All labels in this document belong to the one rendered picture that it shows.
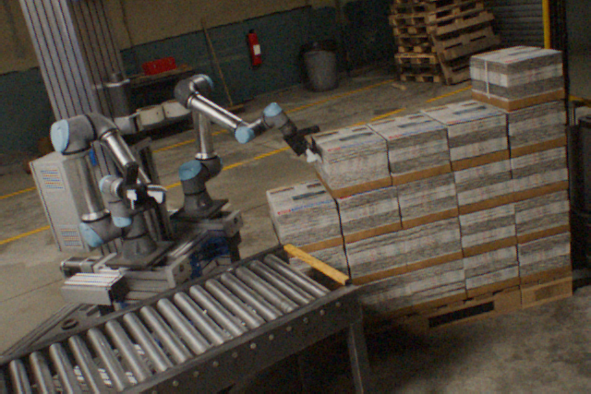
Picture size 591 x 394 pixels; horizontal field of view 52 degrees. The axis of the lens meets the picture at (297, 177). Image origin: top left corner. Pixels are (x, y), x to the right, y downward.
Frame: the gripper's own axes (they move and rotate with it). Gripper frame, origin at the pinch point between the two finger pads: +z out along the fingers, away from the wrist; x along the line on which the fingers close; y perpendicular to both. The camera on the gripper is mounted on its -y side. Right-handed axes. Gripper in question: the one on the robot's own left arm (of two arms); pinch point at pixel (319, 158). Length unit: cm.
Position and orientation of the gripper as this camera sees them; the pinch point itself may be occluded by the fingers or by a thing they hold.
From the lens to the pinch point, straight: 294.3
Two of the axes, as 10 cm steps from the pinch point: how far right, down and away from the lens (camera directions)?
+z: 6.3, 7.0, 3.3
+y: -7.5, 6.6, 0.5
